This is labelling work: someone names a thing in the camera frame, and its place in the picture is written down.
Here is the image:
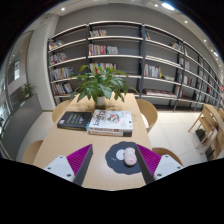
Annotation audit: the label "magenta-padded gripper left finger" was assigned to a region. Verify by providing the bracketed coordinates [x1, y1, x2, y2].
[43, 143, 94, 187]

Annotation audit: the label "small potted plant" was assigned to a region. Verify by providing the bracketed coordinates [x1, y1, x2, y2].
[21, 82, 37, 99]

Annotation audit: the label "black hardcover book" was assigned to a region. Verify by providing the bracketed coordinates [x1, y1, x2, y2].
[56, 110, 93, 132]

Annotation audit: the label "round-backed wooden chair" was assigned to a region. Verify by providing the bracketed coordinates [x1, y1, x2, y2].
[135, 98, 159, 134]
[51, 99, 72, 124]
[21, 139, 44, 165]
[151, 147, 184, 167]

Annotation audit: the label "white illustrated book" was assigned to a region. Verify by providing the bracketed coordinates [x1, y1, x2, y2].
[87, 109, 134, 134]

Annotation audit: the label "light wooden slatted chairs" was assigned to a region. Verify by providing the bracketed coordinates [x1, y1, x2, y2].
[187, 103, 224, 159]

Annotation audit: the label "dark flower-shaped mouse pad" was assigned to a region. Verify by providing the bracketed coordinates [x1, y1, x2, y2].
[105, 141, 143, 176]

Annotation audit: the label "potted green leafy plant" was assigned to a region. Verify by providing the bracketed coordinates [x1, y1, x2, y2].
[69, 63, 139, 109]

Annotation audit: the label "grey counter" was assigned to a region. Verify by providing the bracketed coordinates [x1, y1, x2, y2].
[0, 94, 44, 161]

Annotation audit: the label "grey shelf unit with books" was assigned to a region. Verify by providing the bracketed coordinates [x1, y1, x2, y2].
[46, 20, 224, 113]

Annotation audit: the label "thin book with orange spine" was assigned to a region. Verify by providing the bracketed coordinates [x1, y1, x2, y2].
[88, 129, 133, 138]

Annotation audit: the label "ceiling lights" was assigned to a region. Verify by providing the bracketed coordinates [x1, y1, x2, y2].
[60, 0, 220, 57]

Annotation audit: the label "pink computer mouse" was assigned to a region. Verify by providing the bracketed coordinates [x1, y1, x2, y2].
[123, 147, 138, 167]

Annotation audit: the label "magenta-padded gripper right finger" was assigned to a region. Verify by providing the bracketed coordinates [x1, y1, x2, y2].
[134, 143, 184, 185]

